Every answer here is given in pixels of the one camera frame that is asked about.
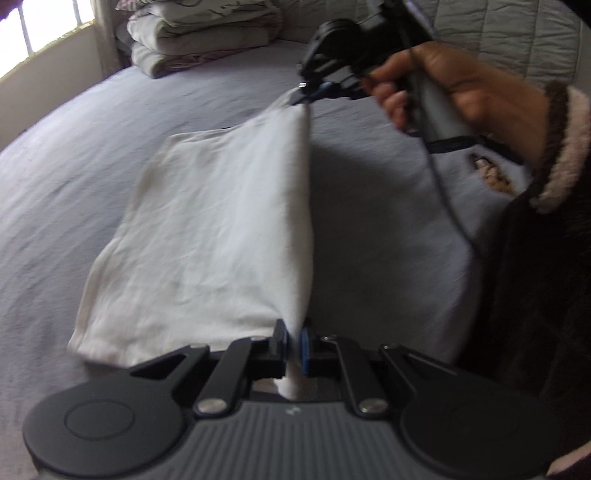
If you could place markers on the person's right hand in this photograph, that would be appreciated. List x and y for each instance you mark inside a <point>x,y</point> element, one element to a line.
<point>485,92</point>

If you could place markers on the white floral pillow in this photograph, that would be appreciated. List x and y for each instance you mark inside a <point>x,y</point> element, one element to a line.
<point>207,9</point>

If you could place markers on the white sweatshirt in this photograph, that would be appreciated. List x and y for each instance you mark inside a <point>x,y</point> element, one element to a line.
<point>212,221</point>

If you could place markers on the person's right forearm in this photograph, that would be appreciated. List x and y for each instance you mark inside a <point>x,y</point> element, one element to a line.
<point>531,277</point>

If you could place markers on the bed with grey sheet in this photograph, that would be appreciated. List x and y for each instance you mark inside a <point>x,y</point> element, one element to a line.
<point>69,184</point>

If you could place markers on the grey quilted headboard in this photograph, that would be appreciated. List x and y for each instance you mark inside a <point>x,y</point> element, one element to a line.
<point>508,27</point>

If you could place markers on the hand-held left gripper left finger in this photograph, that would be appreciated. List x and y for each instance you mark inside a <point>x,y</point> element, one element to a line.
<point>280,346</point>

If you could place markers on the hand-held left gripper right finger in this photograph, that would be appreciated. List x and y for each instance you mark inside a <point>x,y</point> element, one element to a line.
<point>305,355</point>

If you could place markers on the folded grey comforter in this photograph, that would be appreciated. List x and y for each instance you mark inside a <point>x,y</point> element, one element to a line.
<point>198,46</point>

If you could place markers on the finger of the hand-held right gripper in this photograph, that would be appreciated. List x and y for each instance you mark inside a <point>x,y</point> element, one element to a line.
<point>332,94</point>

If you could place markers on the brown beige floral cloth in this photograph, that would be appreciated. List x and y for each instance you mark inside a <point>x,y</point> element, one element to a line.
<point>491,173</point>

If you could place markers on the window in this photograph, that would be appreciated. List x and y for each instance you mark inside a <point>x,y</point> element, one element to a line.
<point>41,32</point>

